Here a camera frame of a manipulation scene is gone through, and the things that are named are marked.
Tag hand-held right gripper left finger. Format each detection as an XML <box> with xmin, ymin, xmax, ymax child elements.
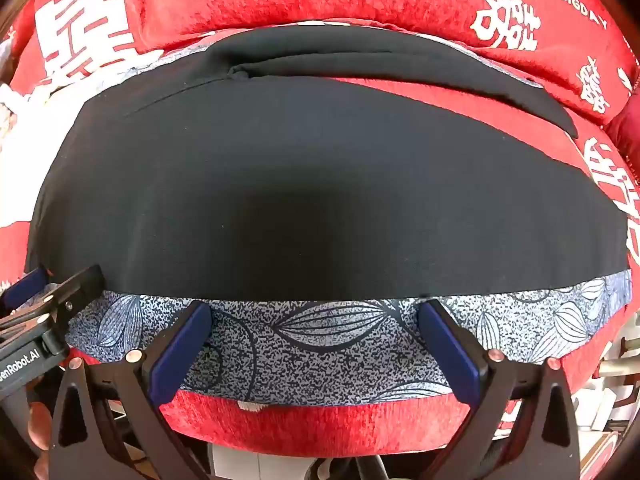
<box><xmin>47</xmin><ymin>302</ymin><xmax>213</xmax><ymax>480</ymax></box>

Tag red printed sofa cover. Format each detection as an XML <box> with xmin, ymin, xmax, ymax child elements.
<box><xmin>0</xmin><ymin>75</ymin><xmax>640</xmax><ymax>461</ymax></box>

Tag red cushion large white print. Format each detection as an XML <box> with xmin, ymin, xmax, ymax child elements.
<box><xmin>10</xmin><ymin>0</ymin><xmax>168</xmax><ymax>91</ymax></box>

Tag person's left hand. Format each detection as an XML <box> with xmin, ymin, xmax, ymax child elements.
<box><xmin>27</xmin><ymin>400</ymin><xmax>53</xmax><ymax>480</ymax></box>

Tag black pants with floral lining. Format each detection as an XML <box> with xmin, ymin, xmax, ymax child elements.
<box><xmin>25</xmin><ymin>25</ymin><xmax>632</xmax><ymax>408</ymax></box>

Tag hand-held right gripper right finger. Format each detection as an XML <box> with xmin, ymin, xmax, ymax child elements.
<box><xmin>417</xmin><ymin>300</ymin><xmax>583</xmax><ymax>480</ymax></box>

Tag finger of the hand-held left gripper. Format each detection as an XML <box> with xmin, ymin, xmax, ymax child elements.
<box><xmin>42</xmin><ymin>265</ymin><xmax>108</xmax><ymax>348</ymax></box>
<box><xmin>0</xmin><ymin>265</ymin><xmax>51</xmax><ymax>318</ymax></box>

